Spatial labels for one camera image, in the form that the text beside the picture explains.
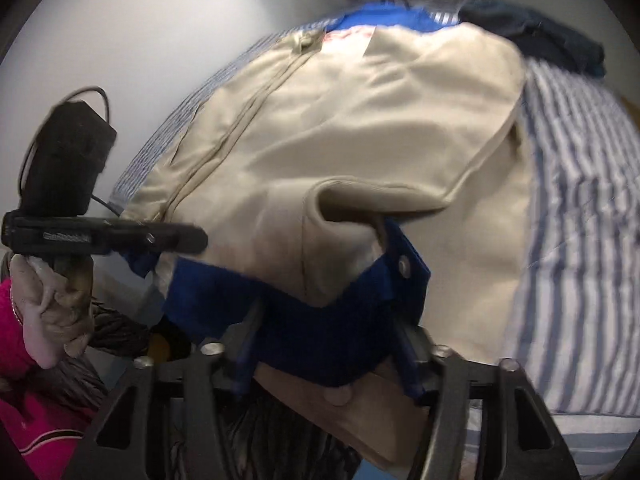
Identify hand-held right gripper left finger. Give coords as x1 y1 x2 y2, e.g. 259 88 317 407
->
62 300 266 480

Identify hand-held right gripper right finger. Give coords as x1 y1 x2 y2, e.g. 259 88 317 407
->
392 327 581 480

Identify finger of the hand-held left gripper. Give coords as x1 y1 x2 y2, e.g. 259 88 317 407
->
125 222 208 256

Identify beige and blue work jacket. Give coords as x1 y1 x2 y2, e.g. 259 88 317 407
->
117 2 533 466

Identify person's left forearm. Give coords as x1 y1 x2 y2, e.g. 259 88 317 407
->
0 280 41 376

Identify dark denim clothes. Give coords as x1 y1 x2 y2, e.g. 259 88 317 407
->
460 0 606 78

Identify person's left hand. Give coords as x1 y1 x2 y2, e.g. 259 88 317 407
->
9 252 96 368

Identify bed with striped quilt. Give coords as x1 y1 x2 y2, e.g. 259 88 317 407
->
112 10 640 461

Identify person's pink jacket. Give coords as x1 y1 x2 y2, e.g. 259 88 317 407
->
0 387 108 480

